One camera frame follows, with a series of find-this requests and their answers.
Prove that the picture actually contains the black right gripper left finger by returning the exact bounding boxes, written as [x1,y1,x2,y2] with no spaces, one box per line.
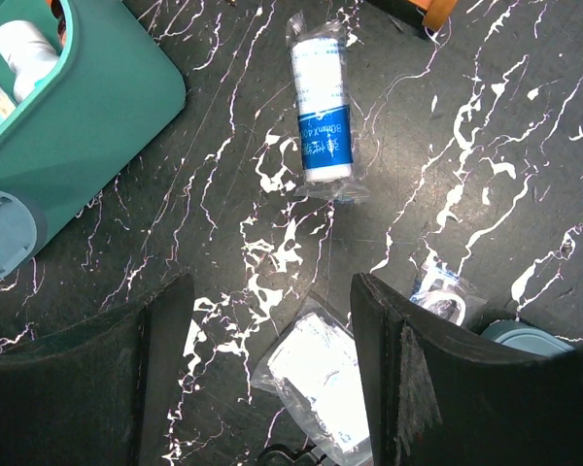
[0,274,194,465]

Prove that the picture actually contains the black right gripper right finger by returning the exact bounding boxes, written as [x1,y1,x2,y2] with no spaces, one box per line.
[350,273,583,465]

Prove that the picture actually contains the small round clear packet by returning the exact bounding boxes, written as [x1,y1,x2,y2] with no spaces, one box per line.
[410,263,487,326]

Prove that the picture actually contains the clear plastic bag packet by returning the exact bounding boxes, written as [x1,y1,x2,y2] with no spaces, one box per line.
[250,294,372,465]

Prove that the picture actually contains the green plastic medicine box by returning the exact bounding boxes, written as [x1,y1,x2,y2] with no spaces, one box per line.
[0,1,186,279]

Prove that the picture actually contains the blue white roll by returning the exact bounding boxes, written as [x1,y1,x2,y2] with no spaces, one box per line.
[286,12,369,203]

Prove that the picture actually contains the white bottle green label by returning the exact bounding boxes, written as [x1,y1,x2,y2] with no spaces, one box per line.
[0,20,59,103]

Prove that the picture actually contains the black scissors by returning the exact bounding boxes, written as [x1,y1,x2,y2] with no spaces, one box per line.
[257,444,333,466]

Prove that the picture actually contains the orange wooden shelf rack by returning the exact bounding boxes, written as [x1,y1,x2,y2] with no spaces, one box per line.
[368,0,461,30]

